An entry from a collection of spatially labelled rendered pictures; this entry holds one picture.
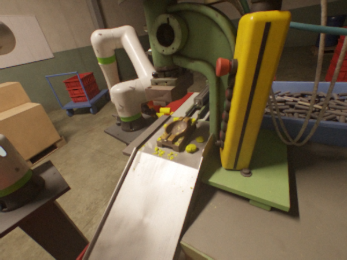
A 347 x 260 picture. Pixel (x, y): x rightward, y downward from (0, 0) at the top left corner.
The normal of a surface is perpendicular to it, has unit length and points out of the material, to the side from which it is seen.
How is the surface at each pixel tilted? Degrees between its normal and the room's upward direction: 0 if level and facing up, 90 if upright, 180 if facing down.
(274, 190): 0
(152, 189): 30
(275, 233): 0
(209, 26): 90
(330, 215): 0
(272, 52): 90
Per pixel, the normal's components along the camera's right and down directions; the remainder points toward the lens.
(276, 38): -0.14, 0.52
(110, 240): -0.39, -0.49
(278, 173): -0.15, -0.85
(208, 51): -0.51, 0.50
